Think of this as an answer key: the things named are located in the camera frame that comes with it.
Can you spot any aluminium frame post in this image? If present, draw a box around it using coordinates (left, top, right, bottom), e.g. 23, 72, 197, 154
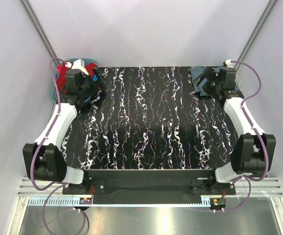
238, 0, 279, 62
19, 0, 57, 58

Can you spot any white slotted cable duct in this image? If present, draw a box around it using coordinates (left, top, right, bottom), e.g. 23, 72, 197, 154
28, 195, 222, 208

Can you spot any aluminium frame post left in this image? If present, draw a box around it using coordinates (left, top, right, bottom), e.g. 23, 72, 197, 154
19, 0, 57, 58

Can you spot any aluminium frame post right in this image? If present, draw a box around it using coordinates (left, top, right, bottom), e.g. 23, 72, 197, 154
238, 0, 279, 62

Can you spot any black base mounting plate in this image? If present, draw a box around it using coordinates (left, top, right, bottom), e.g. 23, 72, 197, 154
63, 178, 236, 196

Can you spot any aluminium front rail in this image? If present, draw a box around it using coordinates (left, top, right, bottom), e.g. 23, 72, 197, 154
18, 178, 283, 197

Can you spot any red t shirt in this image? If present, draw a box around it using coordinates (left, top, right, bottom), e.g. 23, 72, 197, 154
56, 62, 97, 87

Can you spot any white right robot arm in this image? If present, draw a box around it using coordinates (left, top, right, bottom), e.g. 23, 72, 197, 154
193, 66, 276, 194

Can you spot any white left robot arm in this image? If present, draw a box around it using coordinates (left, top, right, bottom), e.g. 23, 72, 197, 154
23, 64, 106, 194

